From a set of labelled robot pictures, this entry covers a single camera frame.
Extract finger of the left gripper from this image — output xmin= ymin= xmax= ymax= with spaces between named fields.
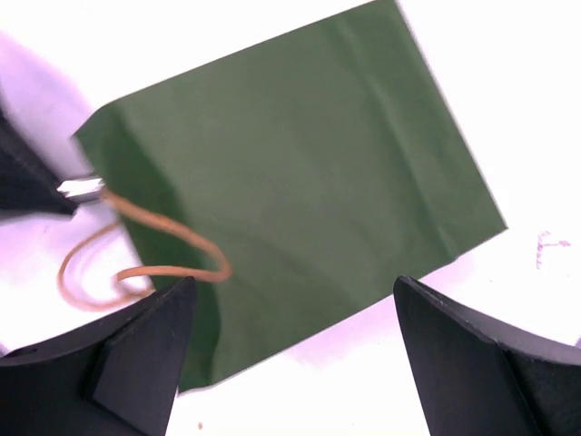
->
xmin=1 ymin=108 xmax=78 ymax=218

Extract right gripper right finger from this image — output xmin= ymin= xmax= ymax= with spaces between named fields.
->
xmin=393 ymin=276 xmax=580 ymax=436

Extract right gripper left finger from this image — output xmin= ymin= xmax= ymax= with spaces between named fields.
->
xmin=1 ymin=278 xmax=196 ymax=436

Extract metal tongs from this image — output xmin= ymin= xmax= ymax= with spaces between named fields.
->
xmin=56 ymin=174 xmax=104 ymax=204

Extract green brown paper bag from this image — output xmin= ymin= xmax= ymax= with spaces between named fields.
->
xmin=76 ymin=1 xmax=506 ymax=391

